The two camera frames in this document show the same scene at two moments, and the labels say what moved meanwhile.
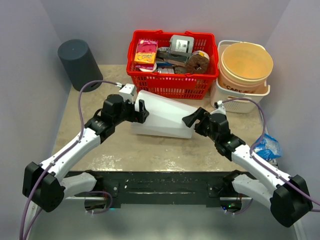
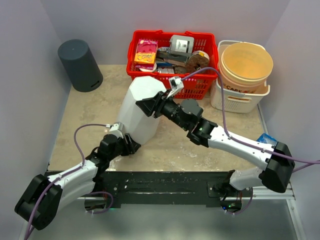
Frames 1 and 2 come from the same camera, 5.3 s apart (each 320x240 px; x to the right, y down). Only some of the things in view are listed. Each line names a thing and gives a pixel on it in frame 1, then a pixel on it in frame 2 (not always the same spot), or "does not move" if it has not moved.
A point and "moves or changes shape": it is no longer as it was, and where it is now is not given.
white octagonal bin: [165, 117] moves or changes shape
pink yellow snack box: [145, 54] does not move
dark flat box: [171, 58] does not move
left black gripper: [136, 114] -> [128, 144]
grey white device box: [181, 45] does not move
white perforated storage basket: [234, 101] does not move
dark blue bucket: [77, 59] does not move
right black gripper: [202, 122] -> [159, 104]
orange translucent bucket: [244, 66] does not move
